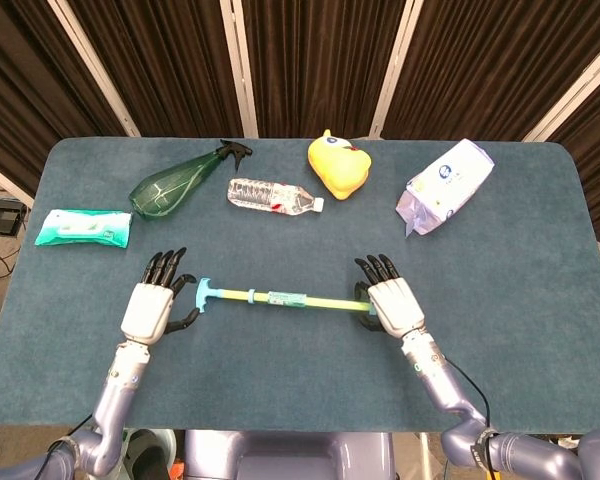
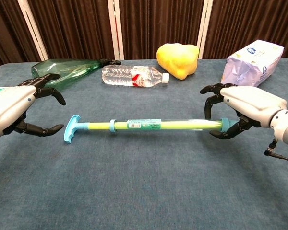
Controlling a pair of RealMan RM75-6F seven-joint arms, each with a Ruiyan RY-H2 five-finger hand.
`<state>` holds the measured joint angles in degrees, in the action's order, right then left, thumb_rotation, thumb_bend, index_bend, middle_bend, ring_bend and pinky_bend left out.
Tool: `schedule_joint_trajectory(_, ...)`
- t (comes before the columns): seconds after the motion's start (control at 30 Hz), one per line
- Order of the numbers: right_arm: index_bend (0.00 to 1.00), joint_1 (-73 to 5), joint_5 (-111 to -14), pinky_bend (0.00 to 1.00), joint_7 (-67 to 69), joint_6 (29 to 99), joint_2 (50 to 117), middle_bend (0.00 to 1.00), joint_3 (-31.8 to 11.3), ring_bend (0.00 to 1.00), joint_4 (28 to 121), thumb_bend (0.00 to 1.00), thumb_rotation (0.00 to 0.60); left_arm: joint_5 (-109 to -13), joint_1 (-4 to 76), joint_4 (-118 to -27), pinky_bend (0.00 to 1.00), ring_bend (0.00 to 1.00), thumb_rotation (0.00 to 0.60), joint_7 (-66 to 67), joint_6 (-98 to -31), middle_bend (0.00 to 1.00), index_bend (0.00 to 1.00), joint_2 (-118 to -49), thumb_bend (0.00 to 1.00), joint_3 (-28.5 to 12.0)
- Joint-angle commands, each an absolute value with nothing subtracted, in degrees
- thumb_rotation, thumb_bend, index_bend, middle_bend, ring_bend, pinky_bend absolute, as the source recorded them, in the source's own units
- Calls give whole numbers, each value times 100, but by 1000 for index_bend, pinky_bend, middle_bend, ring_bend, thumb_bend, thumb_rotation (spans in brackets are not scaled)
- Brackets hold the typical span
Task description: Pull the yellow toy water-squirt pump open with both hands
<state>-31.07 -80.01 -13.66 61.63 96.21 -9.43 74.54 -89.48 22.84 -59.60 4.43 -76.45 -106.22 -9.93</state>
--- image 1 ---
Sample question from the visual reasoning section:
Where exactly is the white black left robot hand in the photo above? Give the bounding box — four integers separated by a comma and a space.
120, 246, 201, 347

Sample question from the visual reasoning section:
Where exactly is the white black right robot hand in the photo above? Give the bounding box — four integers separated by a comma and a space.
353, 253, 426, 339

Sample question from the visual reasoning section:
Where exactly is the yellow blue water squirter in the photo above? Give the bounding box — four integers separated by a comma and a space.
195, 277, 379, 317

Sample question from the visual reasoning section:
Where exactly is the green wet wipes pack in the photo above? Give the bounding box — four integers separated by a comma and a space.
33, 208, 133, 249

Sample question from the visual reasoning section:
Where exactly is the white purple tissue pack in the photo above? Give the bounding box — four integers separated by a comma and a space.
395, 138, 496, 240

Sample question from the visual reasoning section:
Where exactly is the green spray bottle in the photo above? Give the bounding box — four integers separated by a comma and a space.
128, 139, 254, 220

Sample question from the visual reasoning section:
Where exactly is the blue felt table mat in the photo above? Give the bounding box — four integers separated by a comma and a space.
0, 137, 600, 435

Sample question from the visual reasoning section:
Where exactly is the white plastic bucket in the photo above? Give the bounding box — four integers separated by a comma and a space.
122, 428, 177, 480

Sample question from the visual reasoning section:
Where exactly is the black slipper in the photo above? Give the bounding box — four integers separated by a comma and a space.
124, 429, 174, 480

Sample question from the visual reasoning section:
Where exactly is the yellow duck shaped toy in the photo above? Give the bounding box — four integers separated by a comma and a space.
307, 129, 372, 201

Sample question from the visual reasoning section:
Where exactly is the clear plastic water bottle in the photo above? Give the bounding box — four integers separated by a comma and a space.
226, 177, 326, 217

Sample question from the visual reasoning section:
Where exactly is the black electronics box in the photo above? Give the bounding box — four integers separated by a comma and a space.
0, 197, 29, 236

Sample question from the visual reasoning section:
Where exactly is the lavender robot torso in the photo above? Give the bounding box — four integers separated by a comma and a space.
183, 429, 395, 480

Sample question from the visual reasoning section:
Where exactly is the dark brown curtain panel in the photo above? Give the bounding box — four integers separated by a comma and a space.
0, 0, 127, 197
242, 0, 407, 139
544, 97, 600, 246
67, 0, 245, 139
382, 0, 600, 141

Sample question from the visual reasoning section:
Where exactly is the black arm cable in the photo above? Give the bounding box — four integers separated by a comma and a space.
442, 357, 497, 480
29, 412, 94, 480

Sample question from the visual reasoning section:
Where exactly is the white frame post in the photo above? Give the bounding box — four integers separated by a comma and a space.
368, 0, 425, 139
522, 37, 600, 142
0, 157, 35, 207
47, 0, 141, 138
219, 0, 260, 139

